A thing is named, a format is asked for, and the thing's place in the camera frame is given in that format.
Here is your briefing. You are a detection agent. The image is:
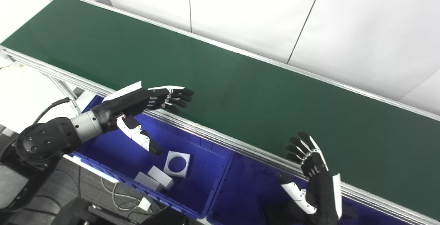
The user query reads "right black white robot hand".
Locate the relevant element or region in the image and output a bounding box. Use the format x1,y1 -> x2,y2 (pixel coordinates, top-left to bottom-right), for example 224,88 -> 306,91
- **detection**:
275,131 -> 343,225

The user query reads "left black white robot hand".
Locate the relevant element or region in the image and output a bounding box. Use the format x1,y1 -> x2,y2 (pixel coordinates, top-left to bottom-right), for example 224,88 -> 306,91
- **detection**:
92,81 -> 194,156

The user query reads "white square part round hole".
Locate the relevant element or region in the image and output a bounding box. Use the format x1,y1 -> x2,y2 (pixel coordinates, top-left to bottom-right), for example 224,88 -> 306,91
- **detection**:
164,151 -> 191,178

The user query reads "aluminium conveyor leg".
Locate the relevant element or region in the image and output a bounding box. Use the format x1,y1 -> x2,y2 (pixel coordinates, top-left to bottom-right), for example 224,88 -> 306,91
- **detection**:
43,73 -> 84,115

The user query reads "blue plastic bin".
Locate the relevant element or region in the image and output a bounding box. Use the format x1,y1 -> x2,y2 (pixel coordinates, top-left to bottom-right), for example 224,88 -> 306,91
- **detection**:
206,153 -> 413,225
64,94 -> 236,219

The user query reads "white rectangular block part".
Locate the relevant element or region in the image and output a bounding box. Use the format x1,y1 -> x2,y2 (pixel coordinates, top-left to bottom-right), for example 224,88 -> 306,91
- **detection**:
134,172 -> 164,193
148,165 -> 174,190

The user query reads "green conveyor belt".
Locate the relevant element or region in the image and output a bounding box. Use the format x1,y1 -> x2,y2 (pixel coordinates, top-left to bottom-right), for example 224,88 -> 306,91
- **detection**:
0,0 -> 440,225
2,0 -> 440,220

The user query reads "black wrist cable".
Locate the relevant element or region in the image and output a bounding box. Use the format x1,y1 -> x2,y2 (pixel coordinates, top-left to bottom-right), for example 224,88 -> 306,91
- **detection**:
33,97 -> 73,126

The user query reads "white cable with adapter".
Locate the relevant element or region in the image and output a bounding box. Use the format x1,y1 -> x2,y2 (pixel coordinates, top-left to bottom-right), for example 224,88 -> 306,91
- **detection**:
100,175 -> 152,214

